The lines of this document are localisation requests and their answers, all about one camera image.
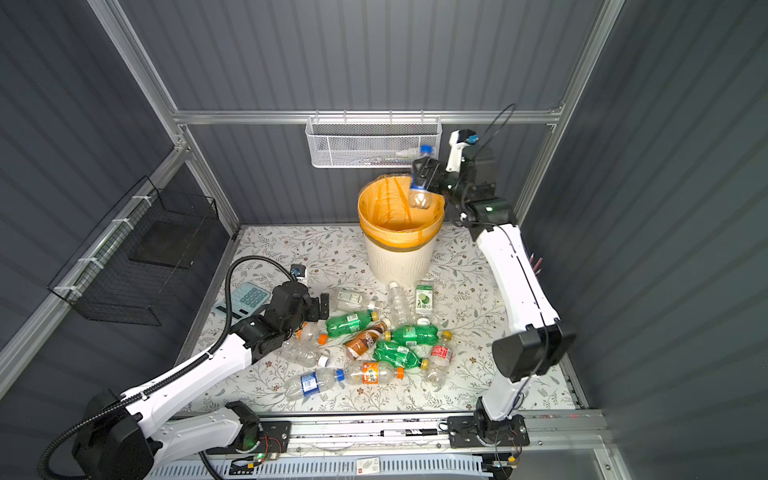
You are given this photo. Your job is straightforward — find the brown tea bottle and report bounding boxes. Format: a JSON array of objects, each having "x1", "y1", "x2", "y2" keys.
[{"x1": 344, "y1": 318, "x2": 391, "y2": 360}]

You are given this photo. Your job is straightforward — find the black marker on rail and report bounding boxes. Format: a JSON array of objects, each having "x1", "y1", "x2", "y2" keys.
[{"x1": 380, "y1": 428, "x2": 439, "y2": 437}]

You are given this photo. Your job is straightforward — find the square clear bottle green label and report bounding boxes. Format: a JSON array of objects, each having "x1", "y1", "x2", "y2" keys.
[{"x1": 329, "y1": 288, "x2": 372, "y2": 313}]

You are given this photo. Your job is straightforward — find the white wire wall basket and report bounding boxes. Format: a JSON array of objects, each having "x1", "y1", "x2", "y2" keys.
[{"x1": 305, "y1": 117, "x2": 443, "y2": 169}]

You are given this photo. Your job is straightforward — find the orange label crushed bottle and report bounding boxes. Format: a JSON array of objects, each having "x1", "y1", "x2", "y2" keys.
[{"x1": 296, "y1": 322, "x2": 329, "y2": 346}]

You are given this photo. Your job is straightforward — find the white ribbed trash bin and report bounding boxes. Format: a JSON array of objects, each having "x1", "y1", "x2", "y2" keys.
[{"x1": 363, "y1": 234, "x2": 437, "y2": 287}]

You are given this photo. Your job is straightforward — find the orange bin liner bag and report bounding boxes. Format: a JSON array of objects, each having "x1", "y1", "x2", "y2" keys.
[{"x1": 357, "y1": 175, "x2": 445, "y2": 250}]

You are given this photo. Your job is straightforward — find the green bottle white cap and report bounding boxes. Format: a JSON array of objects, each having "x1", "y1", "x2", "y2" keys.
[{"x1": 384, "y1": 319, "x2": 453, "y2": 347}]

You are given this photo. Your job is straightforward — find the green bottle yellow cap upper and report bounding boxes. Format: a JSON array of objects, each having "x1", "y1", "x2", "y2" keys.
[{"x1": 325, "y1": 310, "x2": 379, "y2": 338}]

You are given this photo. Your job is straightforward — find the green bottle yellow cap lower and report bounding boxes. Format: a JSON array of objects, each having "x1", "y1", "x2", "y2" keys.
[{"x1": 372, "y1": 340, "x2": 430, "y2": 370}]

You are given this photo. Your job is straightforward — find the tall clear ribbed bottle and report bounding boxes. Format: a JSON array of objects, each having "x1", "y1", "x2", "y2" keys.
[{"x1": 388, "y1": 281, "x2": 413, "y2": 327}]

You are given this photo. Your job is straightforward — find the green label white carton bottle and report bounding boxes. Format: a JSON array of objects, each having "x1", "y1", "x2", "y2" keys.
[{"x1": 414, "y1": 283, "x2": 434, "y2": 317}]

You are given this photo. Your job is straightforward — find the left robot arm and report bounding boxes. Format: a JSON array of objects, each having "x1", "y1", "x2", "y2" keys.
[{"x1": 36, "y1": 255, "x2": 330, "y2": 479}]

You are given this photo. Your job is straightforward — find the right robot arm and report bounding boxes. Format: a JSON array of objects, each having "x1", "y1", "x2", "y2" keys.
[{"x1": 410, "y1": 156, "x2": 576, "y2": 424}]

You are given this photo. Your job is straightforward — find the blue label clear bottle front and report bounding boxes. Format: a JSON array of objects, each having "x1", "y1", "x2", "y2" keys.
[{"x1": 285, "y1": 368, "x2": 345, "y2": 401}]

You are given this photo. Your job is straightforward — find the orange soda label bottle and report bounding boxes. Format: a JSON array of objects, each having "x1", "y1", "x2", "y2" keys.
[{"x1": 343, "y1": 361, "x2": 405, "y2": 385}]

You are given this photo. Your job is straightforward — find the teal calculator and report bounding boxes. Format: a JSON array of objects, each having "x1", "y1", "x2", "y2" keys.
[{"x1": 231, "y1": 282, "x2": 270, "y2": 321}]

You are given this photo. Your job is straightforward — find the black wire wall basket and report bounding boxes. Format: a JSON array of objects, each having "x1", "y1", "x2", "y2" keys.
[{"x1": 48, "y1": 180, "x2": 218, "y2": 326}]

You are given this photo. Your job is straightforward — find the white pencil cup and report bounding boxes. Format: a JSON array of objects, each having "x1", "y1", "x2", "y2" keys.
[{"x1": 528, "y1": 253, "x2": 543, "y2": 276}]

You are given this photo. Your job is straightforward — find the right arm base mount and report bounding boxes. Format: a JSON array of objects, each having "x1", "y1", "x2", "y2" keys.
[{"x1": 447, "y1": 413, "x2": 530, "y2": 449}]

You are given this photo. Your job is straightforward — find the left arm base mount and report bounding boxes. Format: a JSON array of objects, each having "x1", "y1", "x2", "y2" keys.
[{"x1": 206, "y1": 420, "x2": 292, "y2": 455}]

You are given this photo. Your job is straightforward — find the red label clear bottle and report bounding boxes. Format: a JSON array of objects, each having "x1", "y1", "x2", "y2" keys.
[{"x1": 423, "y1": 331, "x2": 453, "y2": 388}]

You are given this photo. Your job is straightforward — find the crushed clear bottle white cap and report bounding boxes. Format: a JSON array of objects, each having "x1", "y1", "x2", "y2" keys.
[{"x1": 277, "y1": 338, "x2": 329, "y2": 368}]

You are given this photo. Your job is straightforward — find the green bottle yellow cap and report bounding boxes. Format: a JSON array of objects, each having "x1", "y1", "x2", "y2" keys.
[
  {"x1": 325, "y1": 310, "x2": 379, "y2": 338},
  {"x1": 372, "y1": 340, "x2": 430, "y2": 370}
]

